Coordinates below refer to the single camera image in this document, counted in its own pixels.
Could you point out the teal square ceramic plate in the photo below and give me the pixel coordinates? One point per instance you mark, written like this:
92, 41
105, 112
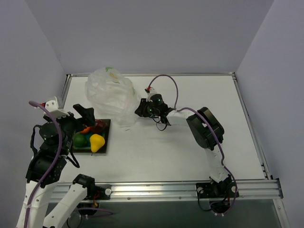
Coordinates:
105, 134

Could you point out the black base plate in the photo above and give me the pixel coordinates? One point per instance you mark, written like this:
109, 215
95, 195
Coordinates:
96, 194
208, 190

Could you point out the green fake lime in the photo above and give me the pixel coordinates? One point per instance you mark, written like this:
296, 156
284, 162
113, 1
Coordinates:
79, 140

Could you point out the aluminium front rail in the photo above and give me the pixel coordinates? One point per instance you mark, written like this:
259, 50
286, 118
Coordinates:
183, 191

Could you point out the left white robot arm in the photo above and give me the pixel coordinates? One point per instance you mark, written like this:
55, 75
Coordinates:
45, 169

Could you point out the dark red fake apple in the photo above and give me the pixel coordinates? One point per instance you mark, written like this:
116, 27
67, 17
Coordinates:
98, 127

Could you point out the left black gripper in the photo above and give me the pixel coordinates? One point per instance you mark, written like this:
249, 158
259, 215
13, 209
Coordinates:
77, 119

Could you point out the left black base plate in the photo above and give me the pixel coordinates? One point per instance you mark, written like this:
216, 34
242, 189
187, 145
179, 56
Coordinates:
96, 194

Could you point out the orange fake persimmon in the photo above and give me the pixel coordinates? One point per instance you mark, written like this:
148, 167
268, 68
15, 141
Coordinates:
86, 130

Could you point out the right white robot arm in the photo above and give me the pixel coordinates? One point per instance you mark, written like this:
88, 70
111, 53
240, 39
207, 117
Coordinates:
205, 128

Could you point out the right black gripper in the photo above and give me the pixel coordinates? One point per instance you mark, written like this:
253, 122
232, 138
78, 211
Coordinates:
141, 109

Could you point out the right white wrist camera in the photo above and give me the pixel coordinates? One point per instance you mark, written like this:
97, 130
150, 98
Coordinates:
150, 92

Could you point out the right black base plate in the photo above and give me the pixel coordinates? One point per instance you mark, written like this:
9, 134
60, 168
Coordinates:
208, 190

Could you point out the translucent plastic bag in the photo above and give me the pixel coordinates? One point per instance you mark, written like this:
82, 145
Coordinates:
113, 96

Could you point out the yellow fake pear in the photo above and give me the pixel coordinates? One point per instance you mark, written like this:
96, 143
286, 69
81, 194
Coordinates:
96, 142

